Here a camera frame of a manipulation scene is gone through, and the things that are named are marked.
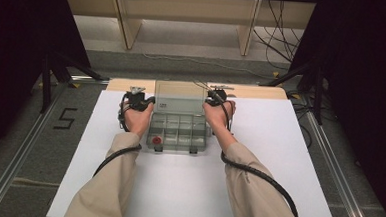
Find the person's left hand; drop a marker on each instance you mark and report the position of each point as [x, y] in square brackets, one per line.
[137, 120]

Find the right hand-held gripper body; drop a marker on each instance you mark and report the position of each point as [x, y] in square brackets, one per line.
[219, 96]

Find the black curtain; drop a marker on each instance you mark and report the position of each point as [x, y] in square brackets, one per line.
[366, 81]
[24, 46]

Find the wooden table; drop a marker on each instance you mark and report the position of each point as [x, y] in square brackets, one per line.
[258, 92]

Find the red and grey washer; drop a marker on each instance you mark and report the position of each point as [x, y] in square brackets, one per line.
[157, 140]

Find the black metal stand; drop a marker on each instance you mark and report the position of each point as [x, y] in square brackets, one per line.
[311, 81]
[54, 71]

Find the aluminium floor rail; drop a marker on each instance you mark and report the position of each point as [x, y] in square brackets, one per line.
[18, 159]
[340, 183]

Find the smoky clear compartment box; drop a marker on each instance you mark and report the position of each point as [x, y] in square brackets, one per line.
[178, 121]

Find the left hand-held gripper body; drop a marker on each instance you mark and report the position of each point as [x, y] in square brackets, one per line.
[136, 100]

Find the beige wooden shelf unit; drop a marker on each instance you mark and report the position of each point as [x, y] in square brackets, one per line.
[186, 8]

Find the person's right hand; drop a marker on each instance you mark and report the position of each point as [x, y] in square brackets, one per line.
[218, 118]

